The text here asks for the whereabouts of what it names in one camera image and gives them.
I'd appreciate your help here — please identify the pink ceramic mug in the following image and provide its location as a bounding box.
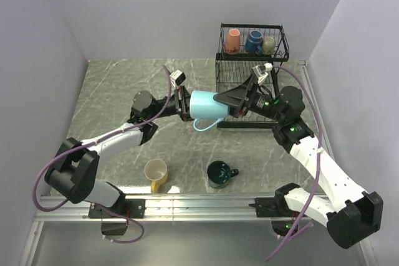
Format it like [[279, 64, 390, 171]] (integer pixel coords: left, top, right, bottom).
[[225, 28, 241, 55]]

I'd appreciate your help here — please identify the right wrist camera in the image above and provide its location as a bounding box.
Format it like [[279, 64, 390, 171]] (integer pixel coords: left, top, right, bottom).
[[252, 62, 273, 85]]

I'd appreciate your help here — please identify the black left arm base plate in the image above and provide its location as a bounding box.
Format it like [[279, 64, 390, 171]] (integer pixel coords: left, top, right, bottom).
[[88, 199, 145, 219]]

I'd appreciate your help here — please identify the aluminium mounting rail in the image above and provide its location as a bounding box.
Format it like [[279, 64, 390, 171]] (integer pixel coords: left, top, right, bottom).
[[34, 194, 301, 222]]

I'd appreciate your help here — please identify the beige ceramic mug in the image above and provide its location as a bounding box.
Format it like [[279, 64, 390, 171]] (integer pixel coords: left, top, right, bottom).
[[262, 36, 276, 55]]

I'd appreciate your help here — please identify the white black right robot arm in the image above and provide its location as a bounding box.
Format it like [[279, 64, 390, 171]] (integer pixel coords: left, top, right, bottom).
[[214, 75, 383, 249]]

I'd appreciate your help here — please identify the dark blue ceramic mug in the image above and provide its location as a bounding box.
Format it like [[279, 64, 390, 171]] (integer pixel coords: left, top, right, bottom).
[[244, 30, 263, 55]]

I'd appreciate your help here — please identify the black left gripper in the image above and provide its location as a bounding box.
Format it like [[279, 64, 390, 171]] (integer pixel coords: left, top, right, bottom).
[[148, 85, 213, 122]]

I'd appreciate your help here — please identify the light blue ceramic mug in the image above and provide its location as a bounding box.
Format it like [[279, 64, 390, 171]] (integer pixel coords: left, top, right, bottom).
[[189, 90, 229, 132]]

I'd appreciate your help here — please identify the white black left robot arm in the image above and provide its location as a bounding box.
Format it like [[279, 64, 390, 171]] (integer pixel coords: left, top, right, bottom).
[[44, 85, 191, 217]]

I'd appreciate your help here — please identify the black box under rail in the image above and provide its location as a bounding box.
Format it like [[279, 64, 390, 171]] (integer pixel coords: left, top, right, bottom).
[[100, 222, 128, 238]]

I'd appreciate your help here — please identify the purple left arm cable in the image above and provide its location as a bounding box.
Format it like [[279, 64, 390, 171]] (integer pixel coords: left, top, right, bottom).
[[32, 65, 175, 244]]

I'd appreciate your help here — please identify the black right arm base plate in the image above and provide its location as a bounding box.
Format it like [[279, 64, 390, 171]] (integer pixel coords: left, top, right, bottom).
[[249, 196, 304, 218]]

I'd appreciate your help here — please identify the black wire dish rack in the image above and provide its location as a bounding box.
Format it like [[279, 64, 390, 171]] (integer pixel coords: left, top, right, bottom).
[[215, 23, 290, 129]]

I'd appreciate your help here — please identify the dark green ceramic mug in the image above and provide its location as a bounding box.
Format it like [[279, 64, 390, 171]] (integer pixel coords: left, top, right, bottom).
[[206, 161, 239, 189]]

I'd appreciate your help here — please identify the yellow ceramic mug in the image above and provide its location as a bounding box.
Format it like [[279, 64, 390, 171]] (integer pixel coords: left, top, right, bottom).
[[144, 159, 168, 193]]

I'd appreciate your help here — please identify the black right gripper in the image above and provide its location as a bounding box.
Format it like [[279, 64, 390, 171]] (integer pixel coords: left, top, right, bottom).
[[213, 74, 284, 123]]

